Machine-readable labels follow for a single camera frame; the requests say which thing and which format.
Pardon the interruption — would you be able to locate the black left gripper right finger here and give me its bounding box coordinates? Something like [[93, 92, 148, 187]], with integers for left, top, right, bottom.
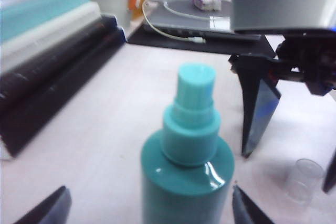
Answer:
[[232, 184, 275, 224]]

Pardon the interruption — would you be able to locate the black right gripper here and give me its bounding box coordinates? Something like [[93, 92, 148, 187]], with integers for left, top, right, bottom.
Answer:
[[227, 31, 336, 159]]

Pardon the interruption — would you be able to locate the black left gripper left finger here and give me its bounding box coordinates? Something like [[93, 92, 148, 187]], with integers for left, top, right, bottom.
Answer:
[[13, 185, 72, 224]]

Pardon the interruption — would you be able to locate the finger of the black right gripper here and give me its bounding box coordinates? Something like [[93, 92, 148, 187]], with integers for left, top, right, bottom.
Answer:
[[322, 150, 336, 194]]

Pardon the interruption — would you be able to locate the clear plastic sprayer lid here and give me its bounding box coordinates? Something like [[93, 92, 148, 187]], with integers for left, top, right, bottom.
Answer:
[[286, 158, 325, 204]]

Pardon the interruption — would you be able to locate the teal spray bottle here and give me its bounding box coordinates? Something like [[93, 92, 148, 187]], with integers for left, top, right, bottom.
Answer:
[[140, 62, 236, 224]]

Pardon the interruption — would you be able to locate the white cup with wooden lid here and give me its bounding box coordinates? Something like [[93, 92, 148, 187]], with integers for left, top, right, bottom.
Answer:
[[88, 0, 132, 28]]

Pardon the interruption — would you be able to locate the black desk mat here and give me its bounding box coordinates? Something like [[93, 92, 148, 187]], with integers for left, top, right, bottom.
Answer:
[[127, 24, 278, 58]]

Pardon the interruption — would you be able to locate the grey laptop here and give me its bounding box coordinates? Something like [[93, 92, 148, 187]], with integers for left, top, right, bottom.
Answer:
[[143, 0, 263, 42]]

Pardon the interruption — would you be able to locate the purple and white small object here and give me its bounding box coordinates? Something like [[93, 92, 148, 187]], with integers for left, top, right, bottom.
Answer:
[[191, 0, 223, 12]]

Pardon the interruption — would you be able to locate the thick black book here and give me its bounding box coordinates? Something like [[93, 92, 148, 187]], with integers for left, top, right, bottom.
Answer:
[[0, 26, 127, 161]]

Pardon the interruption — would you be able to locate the thin black book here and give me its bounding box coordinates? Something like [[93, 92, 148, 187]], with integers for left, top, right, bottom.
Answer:
[[0, 15, 118, 111]]

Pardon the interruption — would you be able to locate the white book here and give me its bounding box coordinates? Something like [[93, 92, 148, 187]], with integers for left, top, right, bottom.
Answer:
[[0, 1, 102, 67]]

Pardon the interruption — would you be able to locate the teal book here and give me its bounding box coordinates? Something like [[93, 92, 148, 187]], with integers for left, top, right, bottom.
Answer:
[[0, 0, 92, 44]]

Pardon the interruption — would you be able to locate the white laptop charging cable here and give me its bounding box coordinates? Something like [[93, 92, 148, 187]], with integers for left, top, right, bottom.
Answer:
[[141, 0, 207, 45]]

